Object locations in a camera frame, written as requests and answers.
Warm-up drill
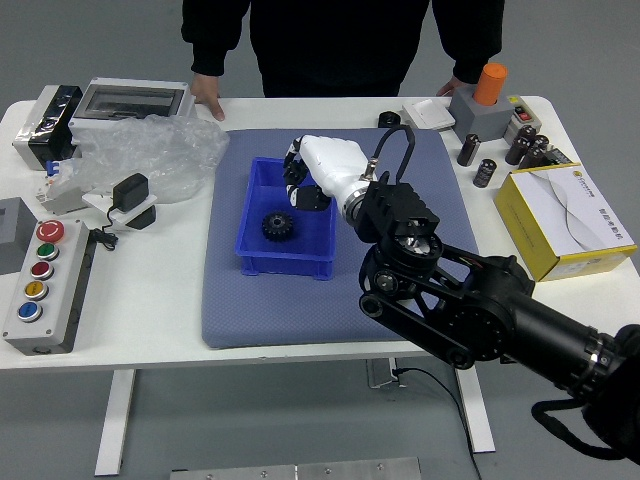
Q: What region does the white table leg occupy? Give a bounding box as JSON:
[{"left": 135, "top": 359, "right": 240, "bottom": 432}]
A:
[
  {"left": 452, "top": 367, "right": 497, "bottom": 454},
  {"left": 93, "top": 369, "right": 137, "bottom": 477}
]

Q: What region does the grey square box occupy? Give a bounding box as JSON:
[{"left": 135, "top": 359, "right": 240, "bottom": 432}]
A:
[{"left": 0, "top": 197, "right": 41, "bottom": 277}]

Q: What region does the white circuit breaker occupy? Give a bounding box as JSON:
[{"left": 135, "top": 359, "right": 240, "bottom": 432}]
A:
[{"left": 33, "top": 159, "right": 89, "bottom": 217}]

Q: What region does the blue plastic box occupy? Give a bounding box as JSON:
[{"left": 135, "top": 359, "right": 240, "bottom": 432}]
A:
[{"left": 234, "top": 156, "right": 340, "bottom": 282}]

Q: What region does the white red-button switch box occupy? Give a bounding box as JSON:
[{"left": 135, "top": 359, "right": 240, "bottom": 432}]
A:
[{"left": 502, "top": 94, "right": 542, "bottom": 144}]

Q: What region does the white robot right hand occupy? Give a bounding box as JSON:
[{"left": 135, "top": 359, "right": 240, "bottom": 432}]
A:
[{"left": 282, "top": 133, "right": 375, "bottom": 214}]

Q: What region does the grey five-button control box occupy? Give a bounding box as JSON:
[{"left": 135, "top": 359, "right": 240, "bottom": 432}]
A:
[{"left": 1, "top": 218, "right": 96, "bottom": 356}]

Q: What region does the person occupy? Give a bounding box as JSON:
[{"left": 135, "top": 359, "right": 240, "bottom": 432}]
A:
[{"left": 180, "top": 0, "right": 505, "bottom": 99}]

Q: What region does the grey clear-lid distribution box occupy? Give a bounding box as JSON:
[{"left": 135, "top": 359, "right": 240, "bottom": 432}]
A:
[{"left": 68, "top": 76, "right": 197, "bottom": 139}]

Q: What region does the black cylindrical capacitor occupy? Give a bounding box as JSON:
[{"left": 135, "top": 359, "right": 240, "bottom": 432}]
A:
[{"left": 472, "top": 157, "right": 497, "bottom": 189}]

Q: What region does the black adapter cord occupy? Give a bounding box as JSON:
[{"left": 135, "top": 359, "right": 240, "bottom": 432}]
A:
[{"left": 87, "top": 202, "right": 120, "bottom": 251}]

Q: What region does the blue-grey mat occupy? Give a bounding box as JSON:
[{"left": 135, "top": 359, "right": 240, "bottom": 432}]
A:
[{"left": 200, "top": 128, "right": 495, "bottom": 351}]

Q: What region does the grey under-table box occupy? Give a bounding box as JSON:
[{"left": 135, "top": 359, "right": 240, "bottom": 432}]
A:
[{"left": 365, "top": 357, "right": 407, "bottom": 390}]

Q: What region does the orange cylinder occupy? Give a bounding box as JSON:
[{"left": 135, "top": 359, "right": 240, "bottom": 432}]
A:
[{"left": 472, "top": 61, "right": 508, "bottom": 106}]

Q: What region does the grey block holder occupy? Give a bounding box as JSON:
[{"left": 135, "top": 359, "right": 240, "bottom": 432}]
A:
[{"left": 447, "top": 84, "right": 519, "bottom": 142}]

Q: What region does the person's right hand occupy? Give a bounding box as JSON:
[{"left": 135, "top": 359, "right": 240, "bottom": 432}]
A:
[{"left": 188, "top": 73, "right": 226, "bottom": 123}]

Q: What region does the person's left hand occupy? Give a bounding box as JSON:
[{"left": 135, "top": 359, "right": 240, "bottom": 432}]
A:
[{"left": 435, "top": 74, "right": 469, "bottom": 98}]

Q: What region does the grey metal plate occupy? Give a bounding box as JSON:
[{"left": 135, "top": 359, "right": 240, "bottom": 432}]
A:
[{"left": 169, "top": 456, "right": 422, "bottom": 480}]

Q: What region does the black power cable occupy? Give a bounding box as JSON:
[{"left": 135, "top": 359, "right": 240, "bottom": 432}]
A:
[{"left": 392, "top": 367, "right": 484, "bottom": 480}]

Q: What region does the white wall switch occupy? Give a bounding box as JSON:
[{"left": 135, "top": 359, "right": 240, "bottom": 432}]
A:
[{"left": 401, "top": 97, "right": 457, "bottom": 132}]

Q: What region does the clear plastic bag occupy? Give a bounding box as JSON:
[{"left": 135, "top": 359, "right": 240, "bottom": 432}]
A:
[{"left": 49, "top": 113, "right": 231, "bottom": 205}]

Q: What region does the black power adapter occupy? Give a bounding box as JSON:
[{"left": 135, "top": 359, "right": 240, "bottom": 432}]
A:
[{"left": 111, "top": 172, "right": 150, "bottom": 212}]

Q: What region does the big black gear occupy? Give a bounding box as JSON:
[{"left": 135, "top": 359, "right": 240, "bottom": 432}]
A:
[{"left": 259, "top": 210, "right": 295, "bottom": 245}]

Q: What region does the small black electronic module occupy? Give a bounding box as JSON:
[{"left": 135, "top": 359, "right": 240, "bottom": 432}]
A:
[{"left": 544, "top": 144, "right": 574, "bottom": 166}]

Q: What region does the yellow and white carton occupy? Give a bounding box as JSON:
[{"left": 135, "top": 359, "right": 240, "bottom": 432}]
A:
[{"left": 493, "top": 162, "right": 639, "bottom": 282}]

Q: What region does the white flat bracket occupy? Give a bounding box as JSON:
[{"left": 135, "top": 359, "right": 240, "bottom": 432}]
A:
[{"left": 81, "top": 192, "right": 159, "bottom": 232}]

